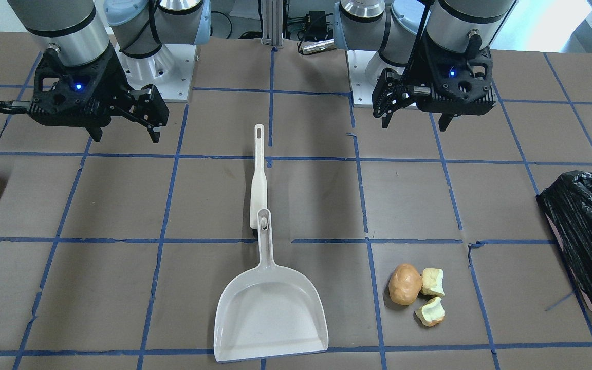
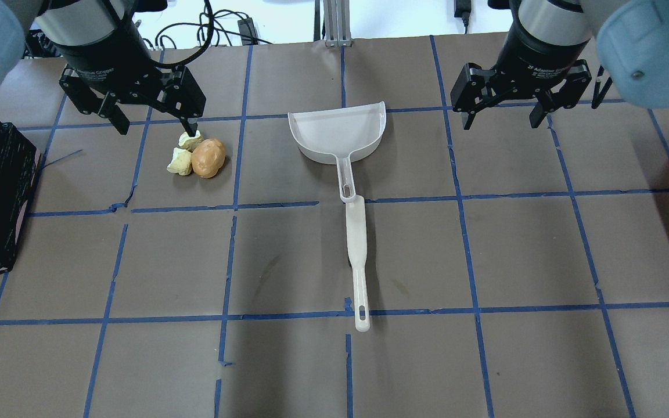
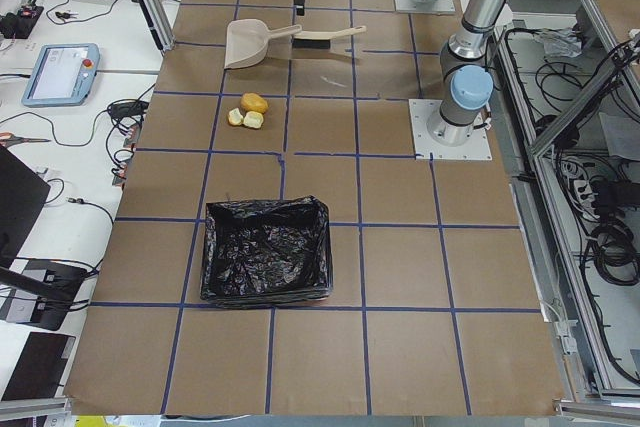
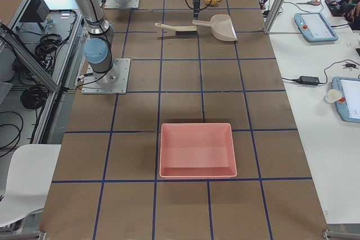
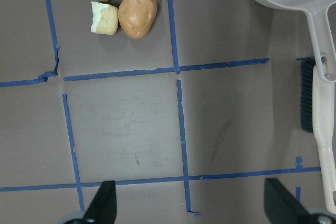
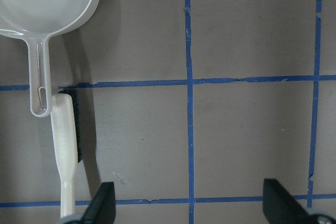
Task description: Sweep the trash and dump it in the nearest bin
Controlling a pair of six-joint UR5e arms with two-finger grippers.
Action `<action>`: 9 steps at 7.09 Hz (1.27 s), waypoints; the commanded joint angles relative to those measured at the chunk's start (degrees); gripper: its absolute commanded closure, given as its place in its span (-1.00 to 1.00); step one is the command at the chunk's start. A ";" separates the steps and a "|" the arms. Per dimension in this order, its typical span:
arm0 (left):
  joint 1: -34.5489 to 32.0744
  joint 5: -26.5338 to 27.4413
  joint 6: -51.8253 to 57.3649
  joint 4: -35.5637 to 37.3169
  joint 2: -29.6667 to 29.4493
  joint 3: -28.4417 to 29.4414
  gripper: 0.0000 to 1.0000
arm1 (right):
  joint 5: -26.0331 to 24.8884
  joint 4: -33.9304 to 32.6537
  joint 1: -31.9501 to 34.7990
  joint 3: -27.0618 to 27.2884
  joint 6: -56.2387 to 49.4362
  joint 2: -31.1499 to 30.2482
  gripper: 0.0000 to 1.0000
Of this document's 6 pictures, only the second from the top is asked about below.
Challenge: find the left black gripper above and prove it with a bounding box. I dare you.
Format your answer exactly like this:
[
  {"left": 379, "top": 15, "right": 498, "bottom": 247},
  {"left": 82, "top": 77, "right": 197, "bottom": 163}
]
[{"left": 59, "top": 23, "right": 206, "bottom": 138}]

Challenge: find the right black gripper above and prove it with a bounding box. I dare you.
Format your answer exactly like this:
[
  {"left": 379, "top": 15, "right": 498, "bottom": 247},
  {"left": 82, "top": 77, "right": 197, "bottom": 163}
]
[{"left": 449, "top": 26, "right": 591, "bottom": 131}]

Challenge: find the brown potato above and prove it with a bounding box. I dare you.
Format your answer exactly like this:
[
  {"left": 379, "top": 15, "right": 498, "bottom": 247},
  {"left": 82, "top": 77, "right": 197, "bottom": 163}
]
[{"left": 191, "top": 138, "right": 226, "bottom": 178}]

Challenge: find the white plastic dustpan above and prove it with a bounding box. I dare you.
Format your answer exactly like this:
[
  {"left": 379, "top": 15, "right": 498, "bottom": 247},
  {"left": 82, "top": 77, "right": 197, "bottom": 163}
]
[{"left": 287, "top": 101, "right": 387, "bottom": 204}]

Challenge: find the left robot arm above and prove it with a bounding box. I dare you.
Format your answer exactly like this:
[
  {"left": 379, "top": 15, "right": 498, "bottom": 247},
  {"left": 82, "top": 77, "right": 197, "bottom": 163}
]
[{"left": 0, "top": 1, "right": 208, "bottom": 137}]

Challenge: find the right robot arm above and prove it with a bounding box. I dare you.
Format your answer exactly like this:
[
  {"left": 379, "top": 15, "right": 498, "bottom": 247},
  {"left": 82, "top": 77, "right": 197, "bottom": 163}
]
[{"left": 449, "top": 1, "right": 669, "bottom": 129}]

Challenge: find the black power adapter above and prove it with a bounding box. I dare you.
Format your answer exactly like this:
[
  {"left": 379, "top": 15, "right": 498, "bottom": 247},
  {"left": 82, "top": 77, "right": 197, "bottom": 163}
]
[{"left": 238, "top": 17, "right": 258, "bottom": 45}]

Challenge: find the aluminium frame post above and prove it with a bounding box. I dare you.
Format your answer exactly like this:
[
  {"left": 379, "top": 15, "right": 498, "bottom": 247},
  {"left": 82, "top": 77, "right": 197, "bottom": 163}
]
[{"left": 323, "top": 0, "right": 352, "bottom": 48}]

